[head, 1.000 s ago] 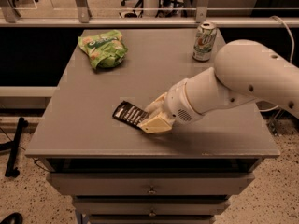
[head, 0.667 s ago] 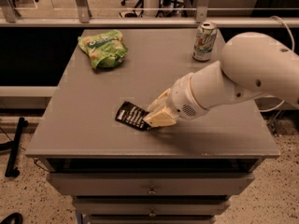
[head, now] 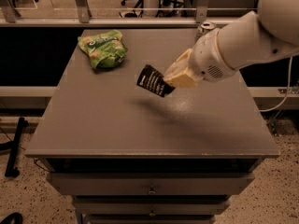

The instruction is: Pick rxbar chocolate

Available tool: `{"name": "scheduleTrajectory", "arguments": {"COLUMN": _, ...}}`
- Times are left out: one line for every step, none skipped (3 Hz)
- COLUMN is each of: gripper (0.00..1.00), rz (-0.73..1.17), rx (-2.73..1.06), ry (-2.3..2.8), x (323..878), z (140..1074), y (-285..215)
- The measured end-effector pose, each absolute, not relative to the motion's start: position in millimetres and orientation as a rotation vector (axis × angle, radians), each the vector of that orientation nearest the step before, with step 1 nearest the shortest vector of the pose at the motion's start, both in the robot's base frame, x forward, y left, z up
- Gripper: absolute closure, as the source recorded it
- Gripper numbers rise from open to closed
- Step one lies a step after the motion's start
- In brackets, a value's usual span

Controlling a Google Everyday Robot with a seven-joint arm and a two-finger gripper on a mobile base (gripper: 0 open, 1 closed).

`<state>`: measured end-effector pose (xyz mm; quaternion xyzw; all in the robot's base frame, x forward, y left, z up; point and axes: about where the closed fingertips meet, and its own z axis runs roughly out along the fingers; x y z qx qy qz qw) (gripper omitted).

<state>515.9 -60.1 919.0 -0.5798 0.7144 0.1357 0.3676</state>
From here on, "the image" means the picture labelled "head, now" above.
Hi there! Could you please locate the black rxbar chocolate wrapper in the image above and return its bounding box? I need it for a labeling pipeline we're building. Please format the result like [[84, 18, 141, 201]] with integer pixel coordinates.
[[136, 64, 175, 97]]

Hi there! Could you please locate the white green soda can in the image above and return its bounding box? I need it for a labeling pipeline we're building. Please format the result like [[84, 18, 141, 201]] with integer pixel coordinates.
[[195, 21, 217, 41]]

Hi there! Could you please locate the white cable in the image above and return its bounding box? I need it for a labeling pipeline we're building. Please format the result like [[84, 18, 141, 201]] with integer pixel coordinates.
[[259, 55, 294, 113]]

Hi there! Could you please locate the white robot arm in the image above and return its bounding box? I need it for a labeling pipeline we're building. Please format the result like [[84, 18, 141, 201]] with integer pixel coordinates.
[[164, 0, 299, 88]]

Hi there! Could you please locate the green snack bag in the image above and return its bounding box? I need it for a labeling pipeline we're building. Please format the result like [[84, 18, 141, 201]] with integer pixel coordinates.
[[78, 30, 128, 70]]

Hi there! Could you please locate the top drawer knob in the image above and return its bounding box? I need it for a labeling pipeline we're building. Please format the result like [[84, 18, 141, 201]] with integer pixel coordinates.
[[148, 187, 157, 195]]

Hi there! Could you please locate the drawer knob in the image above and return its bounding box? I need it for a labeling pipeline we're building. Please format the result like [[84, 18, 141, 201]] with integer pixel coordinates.
[[148, 187, 157, 195], [149, 210, 157, 217]]

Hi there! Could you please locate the black stand leg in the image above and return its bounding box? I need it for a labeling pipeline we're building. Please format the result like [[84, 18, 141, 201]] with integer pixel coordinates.
[[0, 118, 29, 177]]

